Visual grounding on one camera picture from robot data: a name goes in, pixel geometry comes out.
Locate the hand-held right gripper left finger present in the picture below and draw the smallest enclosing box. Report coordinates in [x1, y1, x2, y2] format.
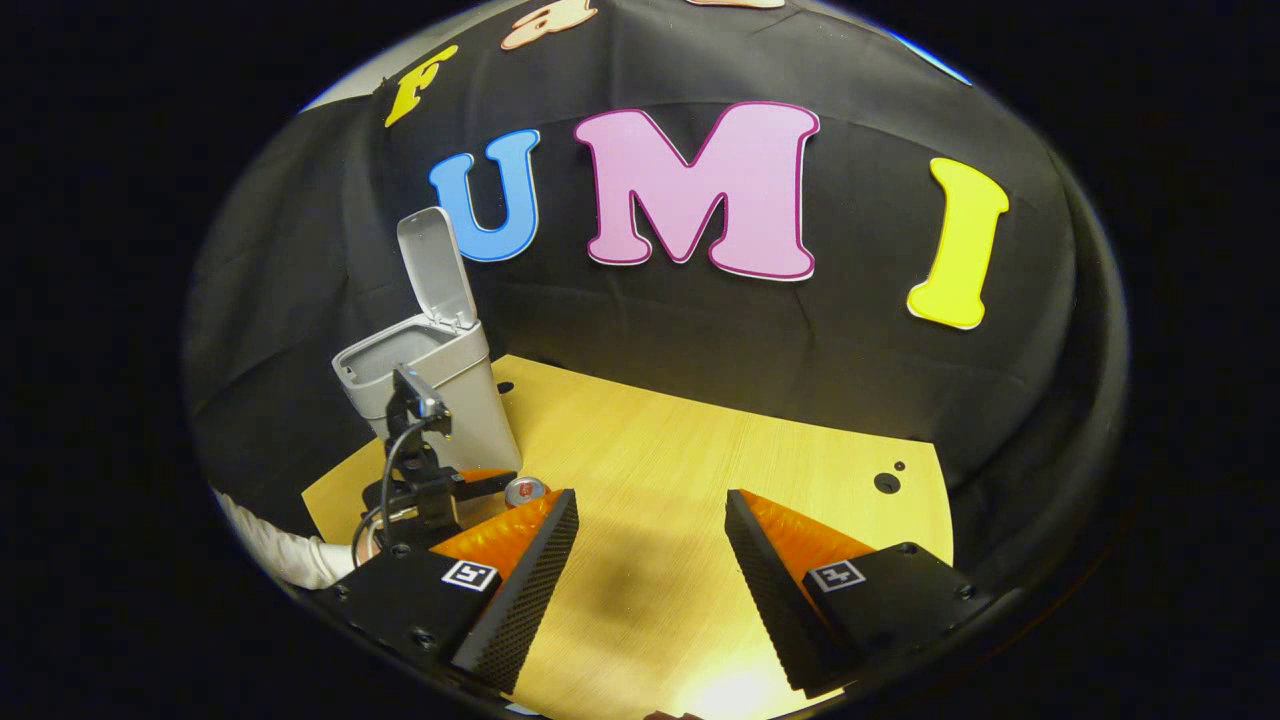
[318, 490, 579, 694]

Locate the black camera cable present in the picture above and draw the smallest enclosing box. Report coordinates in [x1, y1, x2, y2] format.
[350, 420, 431, 561]

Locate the white desktop garbage bin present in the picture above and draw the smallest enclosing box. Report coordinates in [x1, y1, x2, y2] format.
[332, 207, 523, 476]

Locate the wooden desktop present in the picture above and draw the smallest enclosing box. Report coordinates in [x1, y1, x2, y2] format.
[302, 355, 953, 720]

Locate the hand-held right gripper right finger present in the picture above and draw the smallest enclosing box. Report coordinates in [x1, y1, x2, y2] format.
[725, 490, 996, 699]

